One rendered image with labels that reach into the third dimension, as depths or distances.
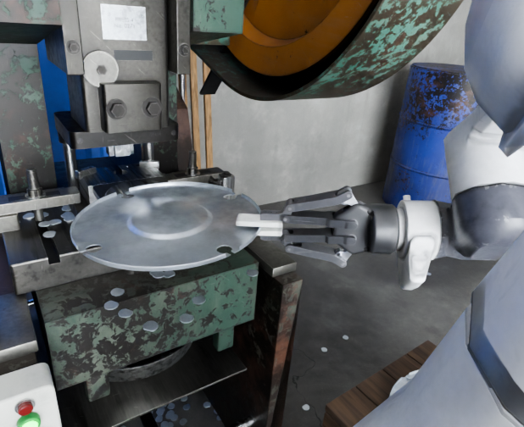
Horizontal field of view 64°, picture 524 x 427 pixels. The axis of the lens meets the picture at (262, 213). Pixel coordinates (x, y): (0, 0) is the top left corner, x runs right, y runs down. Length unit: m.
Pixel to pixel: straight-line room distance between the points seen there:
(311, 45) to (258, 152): 1.68
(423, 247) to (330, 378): 0.98
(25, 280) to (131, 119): 0.32
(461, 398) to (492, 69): 0.14
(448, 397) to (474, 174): 0.40
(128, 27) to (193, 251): 0.39
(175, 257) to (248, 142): 1.90
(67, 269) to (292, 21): 0.66
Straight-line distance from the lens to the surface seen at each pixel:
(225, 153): 2.39
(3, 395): 0.68
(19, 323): 0.76
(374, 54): 0.79
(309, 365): 1.57
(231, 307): 0.88
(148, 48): 0.79
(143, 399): 1.05
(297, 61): 0.90
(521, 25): 0.20
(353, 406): 1.02
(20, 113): 1.03
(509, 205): 0.57
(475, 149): 0.60
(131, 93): 0.76
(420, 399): 0.25
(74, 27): 0.72
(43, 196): 0.89
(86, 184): 0.86
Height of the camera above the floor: 1.10
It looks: 26 degrees down
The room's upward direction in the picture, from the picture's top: 5 degrees clockwise
